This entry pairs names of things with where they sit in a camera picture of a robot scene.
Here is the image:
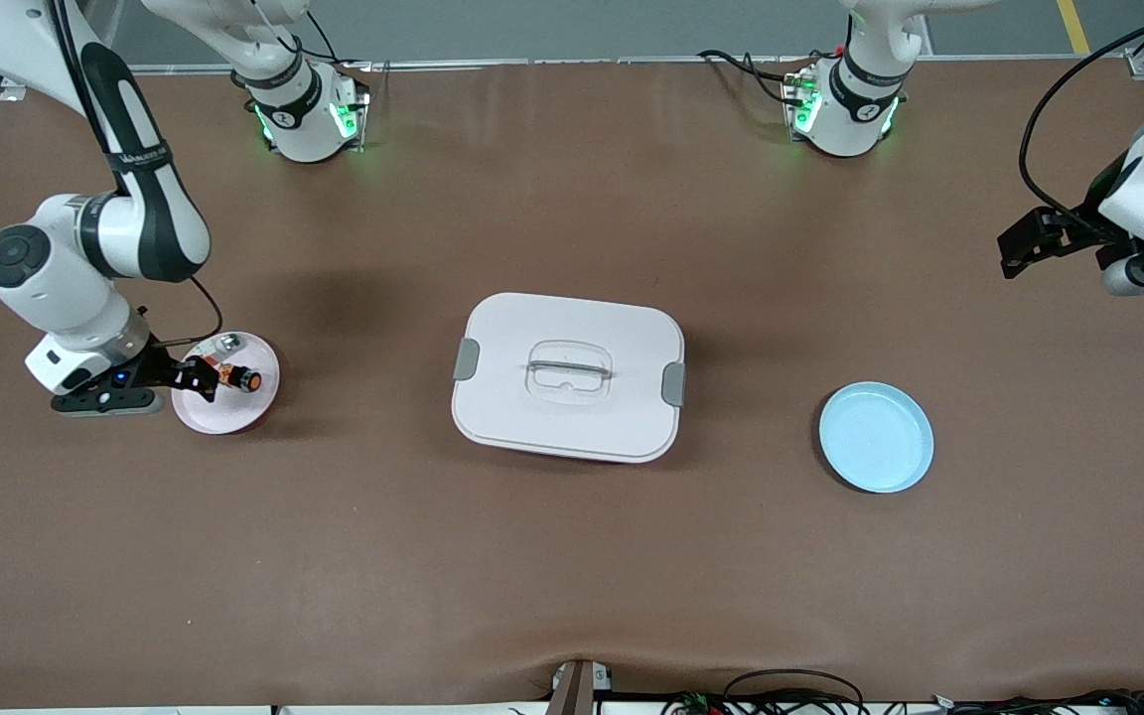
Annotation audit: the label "pink round plate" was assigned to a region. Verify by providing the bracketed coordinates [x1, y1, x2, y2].
[171, 332, 281, 436]

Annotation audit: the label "light blue round plate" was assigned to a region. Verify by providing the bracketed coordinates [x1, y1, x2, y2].
[818, 381, 935, 495]

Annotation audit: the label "white lidded storage box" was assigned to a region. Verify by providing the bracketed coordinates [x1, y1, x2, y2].
[451, 292, 687, 465]

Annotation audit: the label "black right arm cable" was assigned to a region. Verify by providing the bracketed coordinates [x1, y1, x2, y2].
[149, 275, 226, 350]

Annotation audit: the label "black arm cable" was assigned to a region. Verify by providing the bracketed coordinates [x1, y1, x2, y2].
[1018, 8, 1144, 217]
[149, 275, 226, 350]

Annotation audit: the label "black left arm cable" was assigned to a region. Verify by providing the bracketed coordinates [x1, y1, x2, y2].
[1018, 8, 1144, 217]

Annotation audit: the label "black base power cables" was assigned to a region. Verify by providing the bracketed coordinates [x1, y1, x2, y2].
[696, 49, 813, 110]

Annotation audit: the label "thin black base cable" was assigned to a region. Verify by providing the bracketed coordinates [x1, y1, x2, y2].
[279, 8, 343, 67]

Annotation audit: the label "black cable bundle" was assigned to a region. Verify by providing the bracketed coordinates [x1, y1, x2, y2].
[934, 687, 1144, 715]

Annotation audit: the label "brown camera mount post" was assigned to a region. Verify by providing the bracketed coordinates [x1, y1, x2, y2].
[544, 659, 595, 715]

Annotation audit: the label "black looped cable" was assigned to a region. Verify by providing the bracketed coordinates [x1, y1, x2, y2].
[721, 668, 868, 715]

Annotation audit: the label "small coloured wire bundle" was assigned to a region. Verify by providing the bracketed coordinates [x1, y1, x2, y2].
[659, 691, 732, 715]

